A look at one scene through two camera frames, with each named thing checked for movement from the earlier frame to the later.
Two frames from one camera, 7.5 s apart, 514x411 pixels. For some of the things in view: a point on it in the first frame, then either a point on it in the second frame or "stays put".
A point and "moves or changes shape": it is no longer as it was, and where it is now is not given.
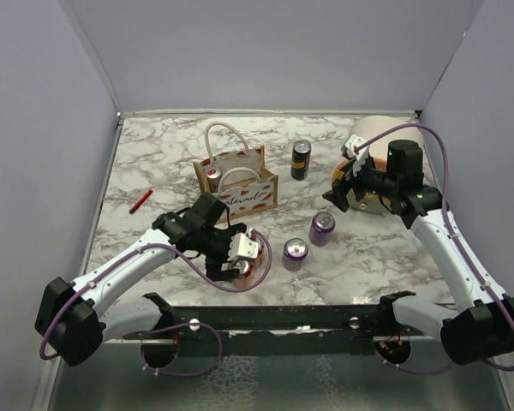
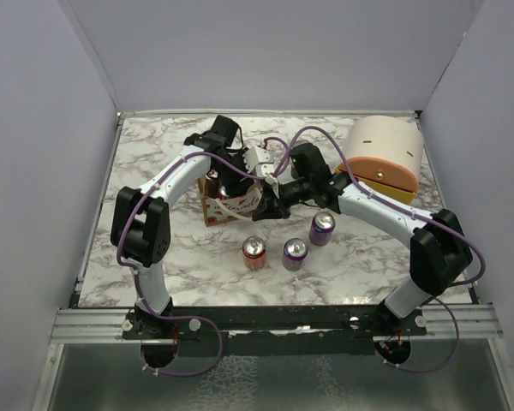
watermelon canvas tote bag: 248,184 moves or changes shape
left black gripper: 214,267 -> 241,184
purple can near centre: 294,254 stays put
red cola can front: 246,274 -> 222,193
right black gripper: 342,187 -> 271,207
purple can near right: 322,225 stays put
